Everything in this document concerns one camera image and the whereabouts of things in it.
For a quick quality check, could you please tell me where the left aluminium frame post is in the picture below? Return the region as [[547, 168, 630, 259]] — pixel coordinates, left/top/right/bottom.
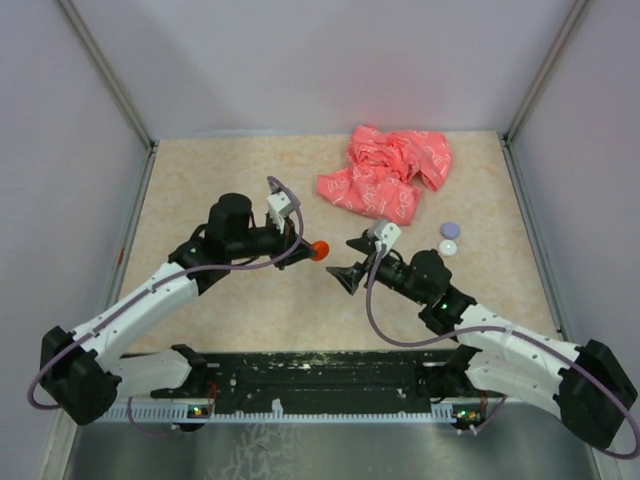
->
[[54, 0, 155, 151]]

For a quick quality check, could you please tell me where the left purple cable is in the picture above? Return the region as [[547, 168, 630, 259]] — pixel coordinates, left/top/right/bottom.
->
[[26, 175, 305, 409]]

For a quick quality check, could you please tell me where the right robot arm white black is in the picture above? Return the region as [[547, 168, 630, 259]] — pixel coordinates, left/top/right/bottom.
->
[[327, 235, 639, 456]]

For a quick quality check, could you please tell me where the purple cable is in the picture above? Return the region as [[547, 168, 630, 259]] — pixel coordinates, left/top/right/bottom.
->
[[364, 244, 640, 460], [26, 175, 305, 409]]

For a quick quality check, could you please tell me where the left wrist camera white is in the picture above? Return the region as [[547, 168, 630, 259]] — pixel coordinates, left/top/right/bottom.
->
[[266, 191, 300, 234]]

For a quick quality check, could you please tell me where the white earbud charging case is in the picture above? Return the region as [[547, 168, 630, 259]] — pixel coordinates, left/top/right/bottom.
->
[[438, 239, 458, 257]]

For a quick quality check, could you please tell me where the aluminium frame post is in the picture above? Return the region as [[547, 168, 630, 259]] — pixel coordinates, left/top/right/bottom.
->
[[54, 0, 155, 151], [502, 0, 592, 147]]

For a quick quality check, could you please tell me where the right aluminium frame post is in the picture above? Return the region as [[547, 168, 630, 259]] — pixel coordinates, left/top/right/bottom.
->
[[502, 0, 592, 147]]

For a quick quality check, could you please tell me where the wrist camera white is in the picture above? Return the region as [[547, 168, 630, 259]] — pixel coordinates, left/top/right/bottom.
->
[[367, 219, 401, 252], [266, 191, 300, 234]]

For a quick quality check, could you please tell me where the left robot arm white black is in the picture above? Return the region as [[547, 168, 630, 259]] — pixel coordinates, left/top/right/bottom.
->
[[34, 187, 318, 426]]

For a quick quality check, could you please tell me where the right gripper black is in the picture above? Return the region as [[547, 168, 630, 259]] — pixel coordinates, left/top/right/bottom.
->
[[327, 235, 429, 306]]

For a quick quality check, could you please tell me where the purple earbud charging case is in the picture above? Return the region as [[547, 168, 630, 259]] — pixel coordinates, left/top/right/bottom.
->
[[440, 222, 461, 240]]

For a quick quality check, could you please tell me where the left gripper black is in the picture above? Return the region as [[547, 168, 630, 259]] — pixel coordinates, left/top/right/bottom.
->
[[228, 213, 316, 271]]

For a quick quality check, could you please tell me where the white slotted cable duct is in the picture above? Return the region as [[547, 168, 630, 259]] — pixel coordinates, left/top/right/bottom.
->
[[99, 400, 471, 424]]

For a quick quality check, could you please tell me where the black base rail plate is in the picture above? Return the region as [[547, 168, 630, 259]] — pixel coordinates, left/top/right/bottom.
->
[[151, 349, 481, 415]]

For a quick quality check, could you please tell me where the crumpled pink printed cloth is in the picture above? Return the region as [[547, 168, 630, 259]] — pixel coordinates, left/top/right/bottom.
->
[[316, 125, 453, 226]]

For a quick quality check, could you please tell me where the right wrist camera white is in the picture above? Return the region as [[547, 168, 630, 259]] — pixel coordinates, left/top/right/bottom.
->
[[367, 219, 401, 252]]

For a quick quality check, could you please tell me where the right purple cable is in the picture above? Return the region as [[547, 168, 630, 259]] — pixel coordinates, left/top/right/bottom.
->
[[364, 244, 640, 460]]

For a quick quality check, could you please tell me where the orange earbud charging case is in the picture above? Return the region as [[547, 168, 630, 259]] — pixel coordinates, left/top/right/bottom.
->
[[311, 240, 330, 262]]

